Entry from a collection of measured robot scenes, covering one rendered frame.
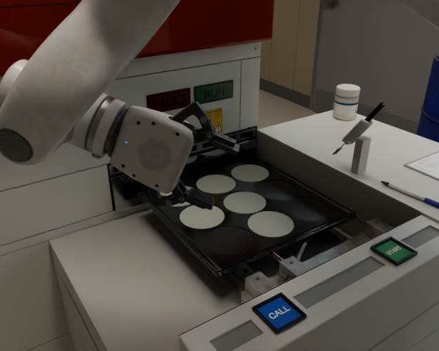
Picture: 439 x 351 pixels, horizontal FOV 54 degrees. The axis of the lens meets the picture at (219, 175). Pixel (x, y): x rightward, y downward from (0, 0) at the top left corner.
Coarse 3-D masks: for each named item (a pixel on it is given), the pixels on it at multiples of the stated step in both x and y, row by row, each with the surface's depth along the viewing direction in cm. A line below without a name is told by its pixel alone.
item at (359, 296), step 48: (432, 240) 79; (288, 288) 67; (336, 288) 68; (384, 288) 68; (432, 288) 80; (192, 336) 59; (240, 336) 60; (288, 336) 59; (336, 336) 65; (384, 336) 76
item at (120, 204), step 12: (240, 144) 122; (252, 144) 125; (192, 156) 115; (204, 156) 117; (216, 156) 119; (252, 156) 129; (120, 180) 105; (132, 180) 107; (120, 192) 106; (120, 204) 108; (132, 204) 110
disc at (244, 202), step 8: (240, 192) 106; (248, 192) 106; (224, 200) 103; (232, 200) 103; (240, 200) 103; (248, 200) 103; (256, 200) 102; (264, 200) 102; (232, 208) 99; (240, 208) 99; (248, 208) 99; (256, 208) 99
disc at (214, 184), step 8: (208, 176) 113; (216, 176) 113; (224, 176) 113; (200, 184) 110; (208, 184) 110; (216, 184) 110; (224, 184) 110; (232, 184) 110; (208, 192) 106; (216, 192) 106; (224, 192) 106
